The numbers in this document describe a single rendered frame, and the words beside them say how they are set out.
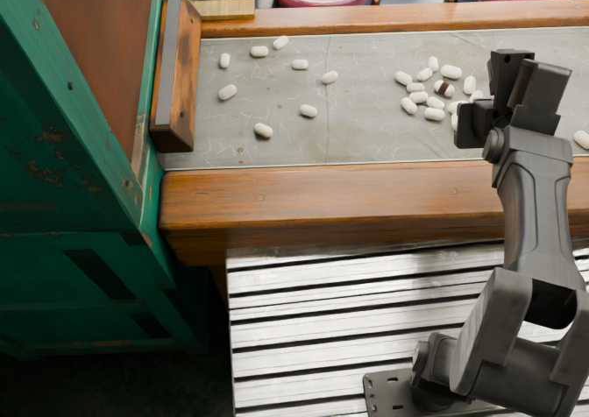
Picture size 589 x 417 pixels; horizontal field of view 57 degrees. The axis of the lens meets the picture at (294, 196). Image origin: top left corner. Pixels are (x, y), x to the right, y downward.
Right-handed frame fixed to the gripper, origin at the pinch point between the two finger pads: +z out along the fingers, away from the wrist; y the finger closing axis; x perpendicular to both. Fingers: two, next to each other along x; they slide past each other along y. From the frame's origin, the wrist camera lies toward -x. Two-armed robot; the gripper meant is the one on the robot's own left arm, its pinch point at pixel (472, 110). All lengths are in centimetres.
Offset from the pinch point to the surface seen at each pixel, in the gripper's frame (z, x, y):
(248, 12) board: 28.7, -14.1, 35.8
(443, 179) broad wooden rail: 0.6, 11.4, 3.7
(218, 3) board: 31, -16, 42
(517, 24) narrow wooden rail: 28.0, -10.4, -17.0
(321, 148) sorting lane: 8.6, 7.8, 23.2
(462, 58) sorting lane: 23.4, -4.8, -5.1
